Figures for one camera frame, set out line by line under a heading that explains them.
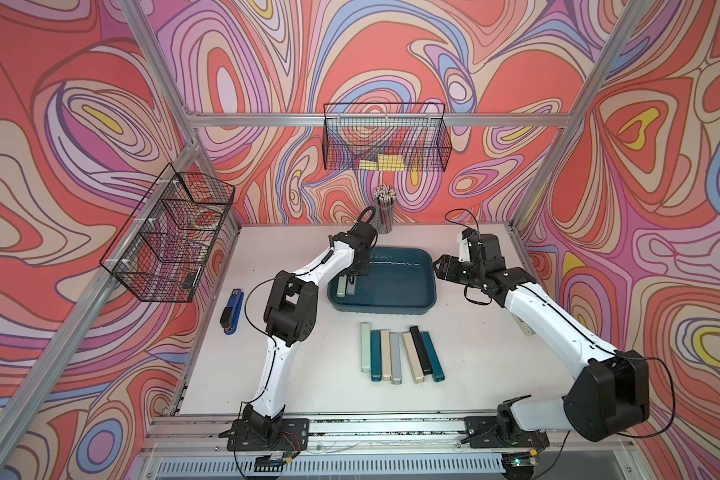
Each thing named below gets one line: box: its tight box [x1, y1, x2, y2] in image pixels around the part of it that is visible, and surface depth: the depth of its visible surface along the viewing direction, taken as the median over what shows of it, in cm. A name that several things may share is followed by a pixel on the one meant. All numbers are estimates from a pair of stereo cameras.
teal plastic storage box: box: [327, 246, 436, 315], surface depth 106 cm
